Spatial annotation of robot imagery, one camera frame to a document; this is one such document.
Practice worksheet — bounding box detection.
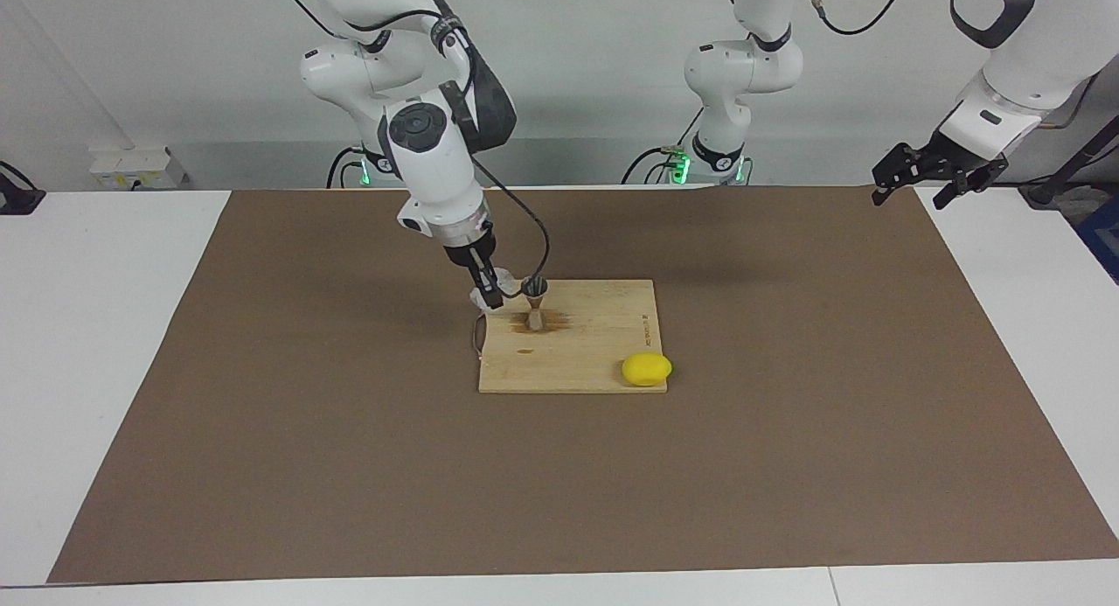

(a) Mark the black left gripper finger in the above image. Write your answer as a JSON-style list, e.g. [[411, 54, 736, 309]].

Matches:
[[872, 143, 930, 207], [933, 167, 995, 211]]

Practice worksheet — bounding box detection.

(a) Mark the clear plastic cup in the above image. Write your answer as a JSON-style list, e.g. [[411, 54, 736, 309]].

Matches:
[[468, 272, 519, 311]]

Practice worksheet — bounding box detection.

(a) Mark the steel double jigger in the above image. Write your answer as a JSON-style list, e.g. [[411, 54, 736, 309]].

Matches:
[[521, 276, 550, 332]]

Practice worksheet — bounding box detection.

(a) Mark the wooden cutting board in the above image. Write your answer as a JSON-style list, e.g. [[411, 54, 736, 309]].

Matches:
[[472, 279, 668, 394]]

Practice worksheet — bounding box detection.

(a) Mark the black stand leg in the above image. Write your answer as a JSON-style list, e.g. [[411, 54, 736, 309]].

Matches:
[[1021, 116, 1119, 206]]

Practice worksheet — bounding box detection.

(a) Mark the blue crate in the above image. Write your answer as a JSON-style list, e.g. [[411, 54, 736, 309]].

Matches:
[[1077, 195, 1119, 285]]

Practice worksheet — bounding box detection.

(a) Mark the yellow lemon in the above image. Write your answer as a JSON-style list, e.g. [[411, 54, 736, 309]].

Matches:
[[622, 352, 673, 387]]

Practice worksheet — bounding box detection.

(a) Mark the brown table mat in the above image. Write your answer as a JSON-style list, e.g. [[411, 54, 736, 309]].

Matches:
[[48, 185, 1119, 585]]

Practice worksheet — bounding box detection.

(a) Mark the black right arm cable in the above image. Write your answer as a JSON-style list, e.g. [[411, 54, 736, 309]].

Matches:
[[273, 0, 552, 285]]

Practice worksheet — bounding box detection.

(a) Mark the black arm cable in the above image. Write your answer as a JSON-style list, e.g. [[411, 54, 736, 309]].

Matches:
[[273, 0, 552, 285], [724, 0, 914, 38]]

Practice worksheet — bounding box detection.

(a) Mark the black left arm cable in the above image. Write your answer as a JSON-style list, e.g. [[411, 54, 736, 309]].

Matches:
[[724, 0, 914, 38]]

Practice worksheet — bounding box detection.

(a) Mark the black base cable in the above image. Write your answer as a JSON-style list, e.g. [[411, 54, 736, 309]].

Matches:
[[622, 108, 705, 185], [327, 145, 366, 189]]

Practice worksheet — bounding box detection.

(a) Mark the white wall socket box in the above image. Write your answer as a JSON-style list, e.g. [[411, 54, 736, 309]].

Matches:
[[90, 147, 189, 190]]

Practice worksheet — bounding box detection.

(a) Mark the black clamp mount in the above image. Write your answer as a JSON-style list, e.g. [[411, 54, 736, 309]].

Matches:
[[0, 162, 46, 215]]

